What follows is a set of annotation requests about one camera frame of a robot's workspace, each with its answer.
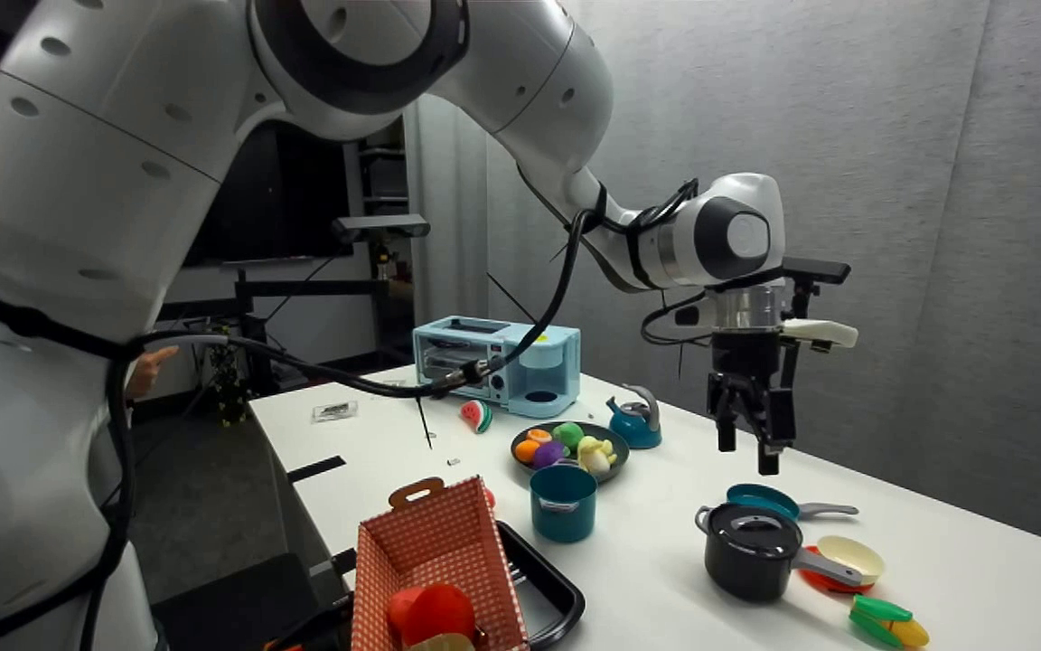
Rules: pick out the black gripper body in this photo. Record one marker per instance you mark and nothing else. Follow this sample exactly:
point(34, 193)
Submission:
point(752, 361)

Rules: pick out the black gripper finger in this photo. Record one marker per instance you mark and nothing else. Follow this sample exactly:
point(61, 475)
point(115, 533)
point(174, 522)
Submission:
point(775, 422)
point(726, 416)

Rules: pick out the glass pot lid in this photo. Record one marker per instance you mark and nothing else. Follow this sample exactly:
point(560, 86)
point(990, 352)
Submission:
point(756, 525)

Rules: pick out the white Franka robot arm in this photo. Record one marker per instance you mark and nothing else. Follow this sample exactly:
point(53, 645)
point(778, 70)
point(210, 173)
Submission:
point(126, 146)

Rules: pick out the black toy pot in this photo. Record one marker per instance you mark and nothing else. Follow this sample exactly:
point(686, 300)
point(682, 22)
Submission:
point(741, 580)

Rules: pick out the teal toy pot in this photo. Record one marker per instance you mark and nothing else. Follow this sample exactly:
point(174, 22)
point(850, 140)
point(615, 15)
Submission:
point(562, 509)

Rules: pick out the person bare hand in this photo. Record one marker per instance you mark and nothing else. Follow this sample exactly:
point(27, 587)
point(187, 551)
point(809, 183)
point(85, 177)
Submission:
point(151, 369)

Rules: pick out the teal toy kettle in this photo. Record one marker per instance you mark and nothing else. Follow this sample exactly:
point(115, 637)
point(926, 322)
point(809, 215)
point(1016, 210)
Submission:
point(634, 422)

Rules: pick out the green bowl with fruit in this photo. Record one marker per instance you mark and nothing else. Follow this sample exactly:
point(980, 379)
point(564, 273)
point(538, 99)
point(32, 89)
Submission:
point(615, 465)

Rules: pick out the yellow toy banana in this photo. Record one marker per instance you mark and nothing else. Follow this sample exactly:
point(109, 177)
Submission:
point(594, 458)

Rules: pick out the cream toy bowl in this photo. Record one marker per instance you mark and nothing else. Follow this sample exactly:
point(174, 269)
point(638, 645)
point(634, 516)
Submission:
point(855, 558)

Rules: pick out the green toy fruit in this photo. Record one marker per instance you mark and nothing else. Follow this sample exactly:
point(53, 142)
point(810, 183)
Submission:
point(568, 437)

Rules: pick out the red toy plate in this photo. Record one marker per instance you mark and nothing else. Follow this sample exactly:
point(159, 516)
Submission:
point(828, 587)

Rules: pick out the purple toy fruit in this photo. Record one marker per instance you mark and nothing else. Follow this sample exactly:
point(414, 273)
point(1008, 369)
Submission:
point(551, 458)

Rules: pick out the orange toy fruit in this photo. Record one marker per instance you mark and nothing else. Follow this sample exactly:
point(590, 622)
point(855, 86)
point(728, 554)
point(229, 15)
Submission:
point(531, 450)

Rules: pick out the black baking tray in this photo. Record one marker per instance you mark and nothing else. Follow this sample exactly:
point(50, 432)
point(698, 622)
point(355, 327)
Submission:
point(551, 597)

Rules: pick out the toy watermelon slice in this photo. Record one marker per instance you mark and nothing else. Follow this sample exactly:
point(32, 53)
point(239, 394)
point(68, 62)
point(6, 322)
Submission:
point(476, 416)

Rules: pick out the light blue toy oven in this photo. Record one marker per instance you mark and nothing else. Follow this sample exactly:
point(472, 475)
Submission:
point(455, 349)

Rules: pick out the grey curtain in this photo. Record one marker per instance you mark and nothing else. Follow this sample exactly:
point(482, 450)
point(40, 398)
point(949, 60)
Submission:
point(968, 146)

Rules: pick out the red checkered basket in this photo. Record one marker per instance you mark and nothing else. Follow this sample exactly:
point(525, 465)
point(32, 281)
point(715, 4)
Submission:
point(437, 544)

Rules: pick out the red round toy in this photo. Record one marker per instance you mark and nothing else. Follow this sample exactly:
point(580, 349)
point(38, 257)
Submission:
point(431, 613)

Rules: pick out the yellow toy fruit slice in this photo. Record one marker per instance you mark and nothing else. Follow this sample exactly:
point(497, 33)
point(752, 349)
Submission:
point(440, 645)

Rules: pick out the short black bar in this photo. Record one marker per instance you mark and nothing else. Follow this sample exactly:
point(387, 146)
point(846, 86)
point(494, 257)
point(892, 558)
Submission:
point(317, 467)

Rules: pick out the black television stand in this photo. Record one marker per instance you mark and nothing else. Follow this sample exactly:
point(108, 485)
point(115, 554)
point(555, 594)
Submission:
point(305, 292)

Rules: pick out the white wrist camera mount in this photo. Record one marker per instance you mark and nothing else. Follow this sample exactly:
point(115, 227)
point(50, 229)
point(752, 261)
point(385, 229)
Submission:
point(817, 333)

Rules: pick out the grey stereo camera on tripod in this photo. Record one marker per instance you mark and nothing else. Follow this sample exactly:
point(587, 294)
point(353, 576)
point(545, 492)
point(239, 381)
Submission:
point(382, 227)

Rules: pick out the black wall television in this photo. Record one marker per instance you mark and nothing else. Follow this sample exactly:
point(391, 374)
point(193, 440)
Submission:
point(286, 203)

